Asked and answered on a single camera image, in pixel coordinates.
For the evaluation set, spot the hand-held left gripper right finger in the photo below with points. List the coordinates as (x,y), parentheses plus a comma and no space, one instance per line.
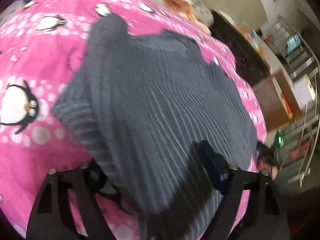
(221,175)

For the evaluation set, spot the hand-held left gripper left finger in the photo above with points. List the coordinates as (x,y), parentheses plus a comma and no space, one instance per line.
(75,180)

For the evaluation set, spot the grey striped suit jacket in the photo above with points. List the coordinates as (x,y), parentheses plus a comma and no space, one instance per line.
(155,105)

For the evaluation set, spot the person's right hand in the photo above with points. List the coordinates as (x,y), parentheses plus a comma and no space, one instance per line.
(268,170)

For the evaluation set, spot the metal shelf rack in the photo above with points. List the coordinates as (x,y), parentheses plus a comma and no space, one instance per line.
(300,100)

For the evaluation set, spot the dark carved wooden cabinet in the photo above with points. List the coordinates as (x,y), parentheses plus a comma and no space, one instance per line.
(240,47)

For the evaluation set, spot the clutter of bottles and packets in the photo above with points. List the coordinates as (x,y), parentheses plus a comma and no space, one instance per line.
(252,38)

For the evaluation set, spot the pink penguin printed blanket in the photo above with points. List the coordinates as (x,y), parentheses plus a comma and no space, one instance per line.
(37,55)

